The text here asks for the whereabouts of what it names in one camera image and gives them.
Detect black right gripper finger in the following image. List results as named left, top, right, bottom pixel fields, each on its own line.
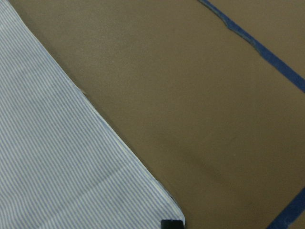
left=161, top=219, right=184, bottom=229

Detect light blue striped shirt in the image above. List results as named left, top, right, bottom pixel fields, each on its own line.
left=0, top=0, right=185, bottom=229

